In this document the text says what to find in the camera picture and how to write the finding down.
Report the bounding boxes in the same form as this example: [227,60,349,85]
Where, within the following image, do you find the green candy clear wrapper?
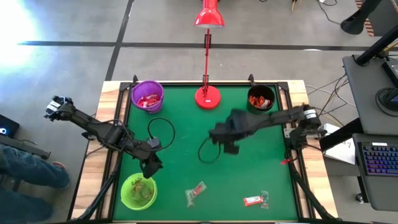
[185,189,197,208]

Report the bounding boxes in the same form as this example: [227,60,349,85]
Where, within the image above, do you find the grey keyboard desk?
[352,133,398,213]

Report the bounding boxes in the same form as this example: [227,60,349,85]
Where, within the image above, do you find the black desk bar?
[319,117,364,152]

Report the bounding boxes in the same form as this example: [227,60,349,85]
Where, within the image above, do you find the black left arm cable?
[147,116,177,152]

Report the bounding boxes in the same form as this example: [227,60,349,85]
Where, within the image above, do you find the black plastic bucket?
[246,84,276,115]

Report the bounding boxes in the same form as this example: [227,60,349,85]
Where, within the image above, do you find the black stand foot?
[340,0,384,35]

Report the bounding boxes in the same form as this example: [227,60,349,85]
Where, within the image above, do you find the black keyboard blue keys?
[356,141,398,177]

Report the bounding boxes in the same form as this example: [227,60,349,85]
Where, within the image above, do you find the red white candy pack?
[243,195,264,207]

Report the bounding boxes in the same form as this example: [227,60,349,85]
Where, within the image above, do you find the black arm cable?
[147,116,177,152]
[197,136,222,164]

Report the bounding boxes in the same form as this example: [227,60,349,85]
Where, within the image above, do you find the person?
[0,144,71,224]

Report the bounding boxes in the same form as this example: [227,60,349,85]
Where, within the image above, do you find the black box with light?
[0,114,21,139]

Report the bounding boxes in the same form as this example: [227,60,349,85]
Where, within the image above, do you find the black slanted pole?
[355,24,398,67]

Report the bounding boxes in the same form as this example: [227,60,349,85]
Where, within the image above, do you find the purple plastic bucket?
[131,80,165,114]

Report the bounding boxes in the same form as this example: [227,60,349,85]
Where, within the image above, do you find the blue candy clear wrapper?
[260,190,271,210]

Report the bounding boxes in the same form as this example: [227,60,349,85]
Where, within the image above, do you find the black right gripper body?
[208,121,242,147]

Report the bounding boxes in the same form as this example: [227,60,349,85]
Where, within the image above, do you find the grey side desk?
[0,135,51,194]

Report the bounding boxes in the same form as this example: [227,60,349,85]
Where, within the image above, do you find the white box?
[322,123,357,166]

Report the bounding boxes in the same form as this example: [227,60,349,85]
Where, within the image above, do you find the red desk lamp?
[194,0,226,111]

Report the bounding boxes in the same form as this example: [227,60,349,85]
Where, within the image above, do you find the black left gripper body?
[136,146,164,175]

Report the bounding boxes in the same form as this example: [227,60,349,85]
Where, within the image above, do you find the green plastic bucket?
[120,172,158,212]

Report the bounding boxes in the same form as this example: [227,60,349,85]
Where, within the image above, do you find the black round device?
[375,86,398,113]

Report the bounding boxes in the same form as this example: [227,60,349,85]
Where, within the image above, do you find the green table mat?
[112,84,299,222]

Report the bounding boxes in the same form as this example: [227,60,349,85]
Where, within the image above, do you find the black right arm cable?
[197,136,222,164]

